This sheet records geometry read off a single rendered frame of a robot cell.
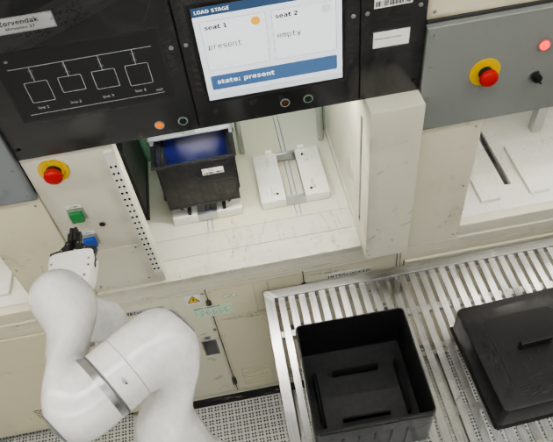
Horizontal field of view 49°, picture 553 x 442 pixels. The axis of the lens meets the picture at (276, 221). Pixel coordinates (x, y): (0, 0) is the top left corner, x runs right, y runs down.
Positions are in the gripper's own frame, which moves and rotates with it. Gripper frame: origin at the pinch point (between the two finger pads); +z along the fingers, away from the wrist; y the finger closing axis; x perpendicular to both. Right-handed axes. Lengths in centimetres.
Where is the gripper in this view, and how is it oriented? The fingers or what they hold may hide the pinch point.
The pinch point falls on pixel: (75, 237)
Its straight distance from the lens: 148.5
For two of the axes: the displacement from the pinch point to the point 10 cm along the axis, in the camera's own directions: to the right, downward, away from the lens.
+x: -0.9, -6.3, -7.7
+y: 9.8, -1.8, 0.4
